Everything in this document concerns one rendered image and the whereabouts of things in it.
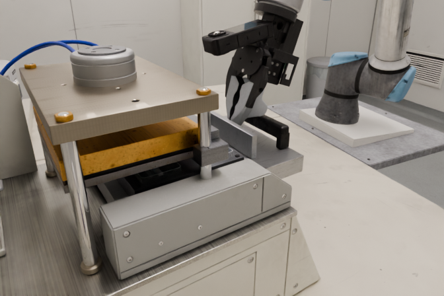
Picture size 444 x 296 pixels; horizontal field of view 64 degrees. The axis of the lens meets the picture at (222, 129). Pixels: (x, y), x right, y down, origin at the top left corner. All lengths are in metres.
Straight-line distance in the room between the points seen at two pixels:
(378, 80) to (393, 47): 0.11
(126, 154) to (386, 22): 0.86
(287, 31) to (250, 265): 0.37
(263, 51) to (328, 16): 3.31
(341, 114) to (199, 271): 0.89
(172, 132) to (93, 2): 2.52
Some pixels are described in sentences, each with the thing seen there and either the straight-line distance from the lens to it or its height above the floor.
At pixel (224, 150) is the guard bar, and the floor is 1.04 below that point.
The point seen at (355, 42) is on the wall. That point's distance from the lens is 4.19.
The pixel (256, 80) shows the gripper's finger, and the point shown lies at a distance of 0.57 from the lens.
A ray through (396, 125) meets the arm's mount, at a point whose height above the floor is 0.77.
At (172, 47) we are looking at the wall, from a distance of 3.07.
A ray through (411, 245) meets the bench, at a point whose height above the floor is 0.75.
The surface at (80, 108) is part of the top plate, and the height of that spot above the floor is 1.11.
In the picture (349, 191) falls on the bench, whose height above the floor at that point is 0.75.
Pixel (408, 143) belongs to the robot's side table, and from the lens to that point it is 1.27.
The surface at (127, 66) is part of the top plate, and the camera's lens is 0.46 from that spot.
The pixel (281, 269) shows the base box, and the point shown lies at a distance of 0.58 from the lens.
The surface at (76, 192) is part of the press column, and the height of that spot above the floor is 1.03.
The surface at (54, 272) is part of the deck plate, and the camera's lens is 0.46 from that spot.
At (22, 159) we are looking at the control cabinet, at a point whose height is 0.96.
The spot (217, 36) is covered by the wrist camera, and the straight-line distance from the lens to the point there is 0.55.
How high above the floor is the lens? 1.23
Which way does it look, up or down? 23 degrees down
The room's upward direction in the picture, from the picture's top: straight up
